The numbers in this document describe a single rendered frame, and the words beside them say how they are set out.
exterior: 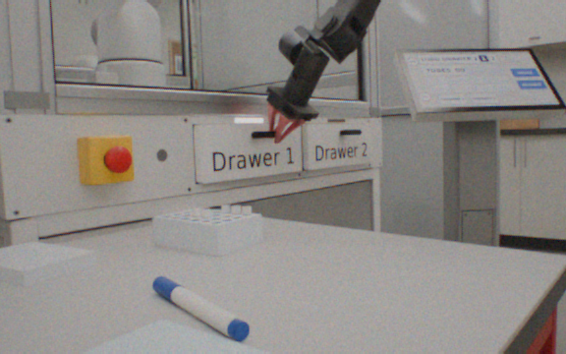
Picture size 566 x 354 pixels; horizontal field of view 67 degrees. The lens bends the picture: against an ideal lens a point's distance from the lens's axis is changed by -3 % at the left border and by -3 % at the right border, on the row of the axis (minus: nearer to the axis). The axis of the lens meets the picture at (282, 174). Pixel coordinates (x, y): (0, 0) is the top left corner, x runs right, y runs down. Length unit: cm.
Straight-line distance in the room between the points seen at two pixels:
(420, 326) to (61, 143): 56
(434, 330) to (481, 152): 137
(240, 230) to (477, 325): 31
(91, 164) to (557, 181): 332
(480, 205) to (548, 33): 251
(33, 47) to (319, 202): 74
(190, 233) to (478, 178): 127
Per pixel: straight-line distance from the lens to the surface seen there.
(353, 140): 121
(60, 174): 73
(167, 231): 60
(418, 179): 248
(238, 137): 89
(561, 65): 435
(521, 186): 369
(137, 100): 79
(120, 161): 68
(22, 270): 51
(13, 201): 71
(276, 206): 102
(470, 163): 166
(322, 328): 34
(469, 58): 174
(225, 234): 54
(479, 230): 171
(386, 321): 35
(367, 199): 133
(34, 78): 72
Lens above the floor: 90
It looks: 5 degrees down
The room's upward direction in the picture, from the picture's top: 2 degrees counter-clockwise
